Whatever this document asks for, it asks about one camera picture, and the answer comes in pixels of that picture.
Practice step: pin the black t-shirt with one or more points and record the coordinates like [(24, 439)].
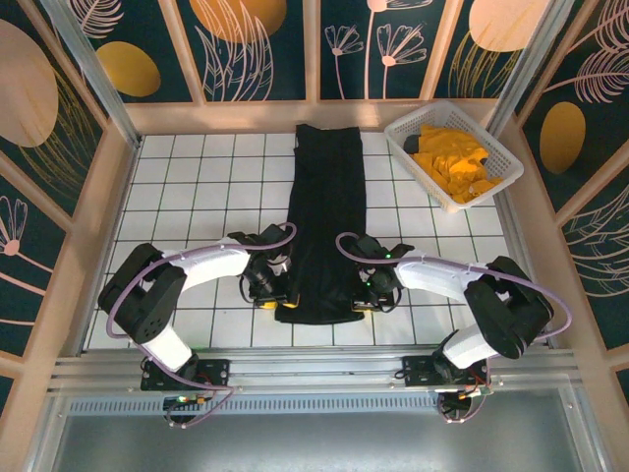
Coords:
[(326, 206)]

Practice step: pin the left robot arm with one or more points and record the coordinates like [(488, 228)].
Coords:
[(206, 268)]

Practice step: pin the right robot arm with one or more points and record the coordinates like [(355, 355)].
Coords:
[(432, 277)]

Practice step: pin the grey metal panel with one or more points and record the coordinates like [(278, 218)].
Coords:
[(314, 442)]

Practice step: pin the dark grey t-shirt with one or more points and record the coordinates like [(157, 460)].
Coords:
[(412, 143)]

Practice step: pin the yellow t-shirt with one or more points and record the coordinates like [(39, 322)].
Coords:
[(457, 162)]

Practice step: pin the white plastic basket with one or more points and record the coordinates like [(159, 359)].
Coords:
[(501, 157)]

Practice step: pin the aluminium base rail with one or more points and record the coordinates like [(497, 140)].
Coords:
[(314, 366)]

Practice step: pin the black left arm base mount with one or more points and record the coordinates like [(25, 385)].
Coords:
[(216, 372)]

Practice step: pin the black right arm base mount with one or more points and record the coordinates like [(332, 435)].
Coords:
[(417, 370)]

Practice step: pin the aluminium frame post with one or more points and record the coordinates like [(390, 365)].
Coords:
[(93, 74), (531, 64)]

